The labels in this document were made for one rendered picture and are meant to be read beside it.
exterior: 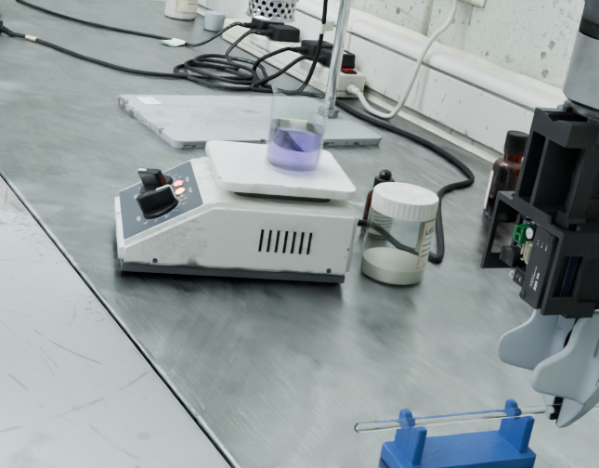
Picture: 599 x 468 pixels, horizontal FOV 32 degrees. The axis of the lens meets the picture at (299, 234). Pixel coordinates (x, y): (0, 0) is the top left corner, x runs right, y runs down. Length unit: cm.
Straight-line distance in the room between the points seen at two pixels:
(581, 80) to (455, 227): 52
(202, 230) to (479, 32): 72
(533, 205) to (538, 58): 78
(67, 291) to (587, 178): 42
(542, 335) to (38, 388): 33
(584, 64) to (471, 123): 81
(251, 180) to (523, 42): 63
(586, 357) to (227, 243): 34
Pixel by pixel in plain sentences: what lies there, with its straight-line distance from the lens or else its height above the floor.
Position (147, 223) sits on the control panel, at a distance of 89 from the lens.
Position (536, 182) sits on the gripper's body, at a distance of 63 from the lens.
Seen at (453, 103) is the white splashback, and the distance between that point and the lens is 146.
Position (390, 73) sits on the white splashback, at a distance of 158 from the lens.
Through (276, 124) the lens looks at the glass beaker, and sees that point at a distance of 90.
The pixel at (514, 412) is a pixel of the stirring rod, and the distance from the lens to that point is 70.
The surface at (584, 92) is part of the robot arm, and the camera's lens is 63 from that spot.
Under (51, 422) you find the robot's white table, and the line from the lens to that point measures 68.
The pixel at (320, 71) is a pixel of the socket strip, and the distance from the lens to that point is 163.
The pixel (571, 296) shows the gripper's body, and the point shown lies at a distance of 64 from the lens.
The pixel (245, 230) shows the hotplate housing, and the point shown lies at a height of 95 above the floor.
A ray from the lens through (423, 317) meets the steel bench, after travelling 90.
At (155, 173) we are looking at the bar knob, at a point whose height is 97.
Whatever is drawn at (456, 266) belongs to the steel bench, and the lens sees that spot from 102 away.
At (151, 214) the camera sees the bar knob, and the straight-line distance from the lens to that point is 89.
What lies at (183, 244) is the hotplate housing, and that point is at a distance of 88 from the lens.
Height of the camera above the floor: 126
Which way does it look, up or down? 21 degrees down
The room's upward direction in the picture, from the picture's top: 9 degrees clockwise
